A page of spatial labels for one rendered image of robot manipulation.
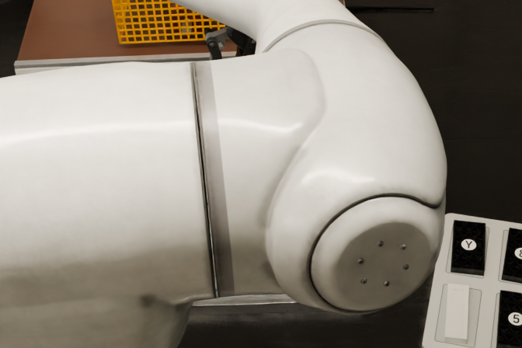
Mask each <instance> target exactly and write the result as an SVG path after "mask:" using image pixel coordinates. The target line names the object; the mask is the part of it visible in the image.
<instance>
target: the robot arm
mask: <svg viewBox="0 0 522 348"><path fill-rule="evenodd" d="M169 1H171V2H174V3H176V4H177V5H181V6H182V7H185V8H187V9H190V10H192V11H194V12H197V13H200V14H201V15H203V16H206V17H209V18H211V19H214V20H216V21H218V22H220V23H223V24H225V28H223V29H220V30H217V31H214V30H213V29H207V30H205V32H204V35H205V39H206V43H207V47H208V49H209V51H210V60H209V61H199V62H194V72H195V81H196V89H197V98H196V91H195V84H194V77H193V65H192V62H188V63H171V64H159V63H146V62H133V61H131V62H122V63H112V64H95V65H87V66H79V67H72V68H61V69H54V70H49V71H38V72H33V73H28V74H21V75H13V76H9V77H4V78H0V348H177V347H178V345H179V344H180V342H181V340H182V338H183V335H184V333H185V330H186V325H187V322H188V318H189V314H190V309H191V307H192V304H193V302H194V301H201V300H207V299H211V298H216V288H215V279H214V268H215V276H216V284H217V296H218V297H219V298H223V297H232V296H242V295H255V294H286V295H287V296H288V297H290V298H292V299H293V300H295V301H297V302H299V303H301V304H303V305H307V306H310V307H313V308H318V309H322V310H324V311H330V312H334V313H338V314H342V315H366V314H370V313H374V312H377V311H381V310H384V309H386V308H390V307H391V306H393V305H396V304H398V303H399V302H400V301H403V300H405V299H406V298H407V297H408V296H410V295H411V294H412V293H414V292H415V291H416V290H417V289H418V288H419V287H420V286H421V285H422V284H423V283H424V282H425V281H426V279H427V278H428V276H429V275H430V274H431V272H432V271H433V268H434V267H435V265H436V262H437V260H438V257H439V255H440V250H441V246H442V242H443V237H444V223H445V208H446V185H447V157H446V154H445V150H444V144H443V141H442V138H441V135H440V131H439V128H438V126H437V122H436V120H435V118H434V115H433V113H432V110H431V108H430V106H429V104H428V102H427V100H426V97H425V96H424V94H423V91H422V89H421V88H420V87H419V84H418V82H417V81H416V79H415V77H414V76H413V75H412V73H411V72H410V70H409V69H408V68H407V67H406V66H405V65H404V64H403V63H402V62H401V61H400V60H399V59H398V58H397V57H396V56H395V55H394V53H393V52H392V51H391V49H390V48H389V47H388V45H387V44H386V43H385V42H384V41H383V39H382V38H381V37H380V36H378V35H377V34H376V33H375V32H374V31H373V30H371V29H370V28H369V27H367V26H366V25H364V24H363V23H362V22H361V21H360V20H359V19H357V18H356V17H355V16H354V15H353V14H352V13H351V12H350V11H349V10H348V9H346V8H345V6H344V5H343V4H342V3H341V2H340V1H339V0H169ZM228 38H229V39H230V40H232V41H233V42H234V43H235V44H236V45H237V52H236V55H235V57H233V58H226V59H222V55H221V50H223V49H224V46H225V41H226V40H227V39H228ZM197 104H198V112H199V120H200V126H199V120H198V112H197ZM200 136H201V141H200ZM201 143H202V149H201ZM202 150H203V156H202ZM203 158H204V163H203ZM204 173H205V178H204ZM205 180H206V186H205ZM206 188H207V194H206ZM207 203H208V209H207ZM208 211H209V217H208ZM209 218H210V224H209ZM210 226H211V232H210ZM211 240H212V247H213V255H214V264H213V256H212V248H211Z"/></svg>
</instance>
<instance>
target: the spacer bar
mask: <svg viewBox="0 0 522 348"><path fill-rule="evenodd" d="M468 295H469V286H468V285H462V284H447V303H446V318H445V331H444V342H448V343H460V344H467V337H468Z"/></svg>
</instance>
